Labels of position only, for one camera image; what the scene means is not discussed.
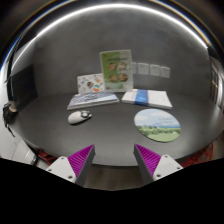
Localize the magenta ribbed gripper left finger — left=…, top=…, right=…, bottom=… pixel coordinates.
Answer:
left=47, top=145, right=95, bottom=186

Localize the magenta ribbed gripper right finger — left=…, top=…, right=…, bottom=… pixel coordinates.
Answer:
left=133, top=144, right=182, bottom=184

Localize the round landscape mouse pad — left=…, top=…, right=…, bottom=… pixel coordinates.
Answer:
left=134, top=109, right=181, bottom=143

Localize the white and grey computer mouse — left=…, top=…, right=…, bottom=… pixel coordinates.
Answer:
left=68, top=110, right=92, bottom=124

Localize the white book with blue band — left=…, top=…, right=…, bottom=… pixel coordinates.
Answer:
left=122, top=89, right=173, bottom=109

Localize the grey patterned book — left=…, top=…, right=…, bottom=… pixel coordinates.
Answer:
left=67, top=91, right=119, bottom=110

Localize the colourful egg picture card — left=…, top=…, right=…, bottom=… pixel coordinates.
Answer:
left=77, top=73, right=105, bottom=94

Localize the black device on table edge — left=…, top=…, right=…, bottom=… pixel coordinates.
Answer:
left=2, top=102, right=17, bottom=133

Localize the dark monitor screen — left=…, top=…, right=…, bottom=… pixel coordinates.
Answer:
left=11, top=66, right=38, bottom=111

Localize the green and white standing poster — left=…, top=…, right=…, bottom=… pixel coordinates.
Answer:
left=100, top=50, right=133, bottom=92

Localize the white wall socket plate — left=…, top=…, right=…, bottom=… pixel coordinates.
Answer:
left=138, top=63, right=149, bottom=75
left=150, top=64, right=160, bottom=76
left=161, top=66, right=170, bottom=78

